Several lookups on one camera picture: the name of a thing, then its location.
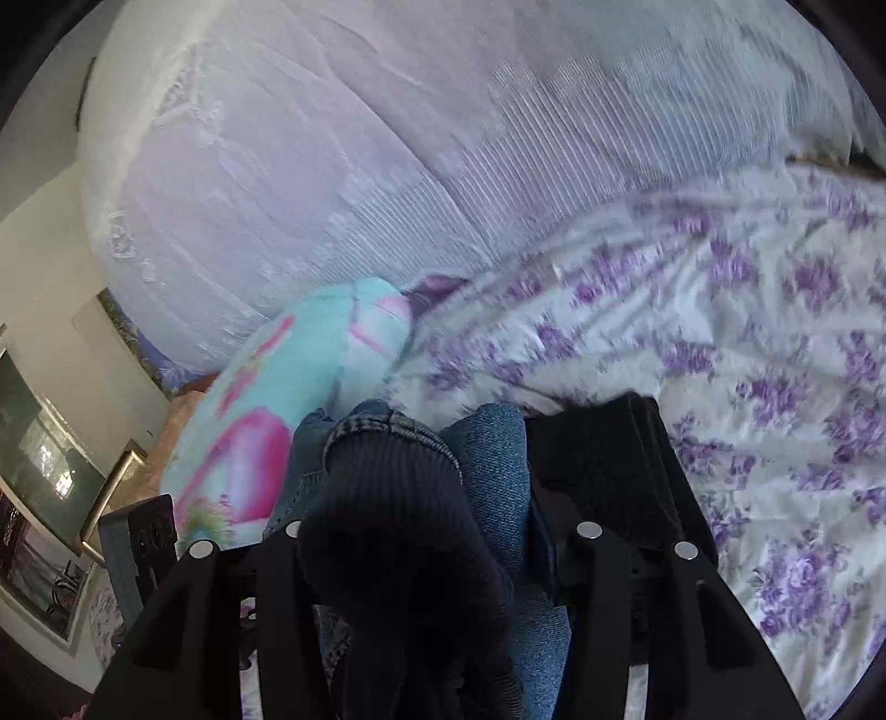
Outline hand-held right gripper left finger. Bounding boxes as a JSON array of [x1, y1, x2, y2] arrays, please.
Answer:
[[86, 521, 334, 720]]

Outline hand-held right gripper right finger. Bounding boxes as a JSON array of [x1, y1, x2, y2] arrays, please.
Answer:
[[524, 392, 805, 720]]

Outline blue denim pants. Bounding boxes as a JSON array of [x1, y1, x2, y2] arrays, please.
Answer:
[[263, 398, 577, 720]]

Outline orange brown cloth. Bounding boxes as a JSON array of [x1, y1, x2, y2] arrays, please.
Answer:
[[164, 374, 223, 434]]

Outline purple floral bed sheet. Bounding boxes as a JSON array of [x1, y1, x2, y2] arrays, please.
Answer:
[[86, 162, 886, 720]]

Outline teal pink printed pillow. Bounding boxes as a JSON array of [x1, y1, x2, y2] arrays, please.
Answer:
[[161, 277, 418, 551]]

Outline blue patterned cloth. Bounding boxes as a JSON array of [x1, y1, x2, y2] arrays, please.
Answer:
[[95, 287, 184, 399]]

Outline purple pillow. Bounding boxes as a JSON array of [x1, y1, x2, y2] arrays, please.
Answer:
[[407, 272, 477, 314]]

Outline white lace net curtain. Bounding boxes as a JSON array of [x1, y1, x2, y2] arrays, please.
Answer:
[[75, 0, 882, 378]]

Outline gold picture frame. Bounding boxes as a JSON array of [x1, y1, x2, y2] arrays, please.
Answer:
[[78, 447, 149, 560]]

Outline white framed wall picture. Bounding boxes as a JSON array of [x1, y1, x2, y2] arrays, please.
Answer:
[[0, 485, 92, 650]]

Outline dark framed wall picture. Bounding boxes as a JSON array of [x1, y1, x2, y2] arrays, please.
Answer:
[[0, 346, 110, 551]]

